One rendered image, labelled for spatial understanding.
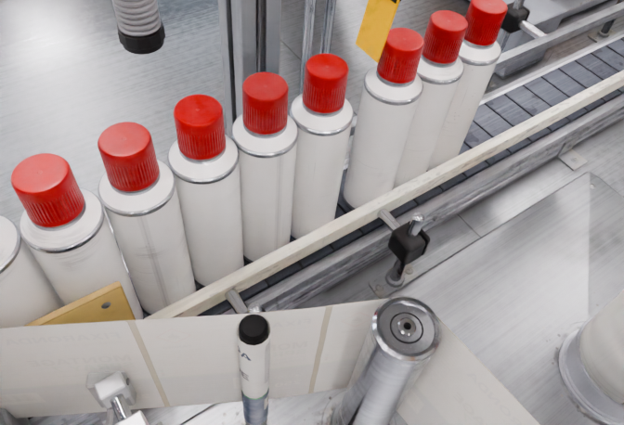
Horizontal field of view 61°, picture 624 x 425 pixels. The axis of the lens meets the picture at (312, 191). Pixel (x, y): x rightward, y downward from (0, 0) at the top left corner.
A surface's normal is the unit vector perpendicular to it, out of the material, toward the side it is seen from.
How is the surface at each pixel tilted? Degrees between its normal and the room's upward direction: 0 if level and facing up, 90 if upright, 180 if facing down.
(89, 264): 90
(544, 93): 0
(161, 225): 90
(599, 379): 90
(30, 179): 2
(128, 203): 42
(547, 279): 0
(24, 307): 90
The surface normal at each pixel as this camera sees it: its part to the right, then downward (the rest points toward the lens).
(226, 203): 0.61, 0.64
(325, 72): 0.08, -0.66
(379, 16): -0.80, 0.29
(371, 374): -0.70, 0.52
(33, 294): 0.92, 0.33
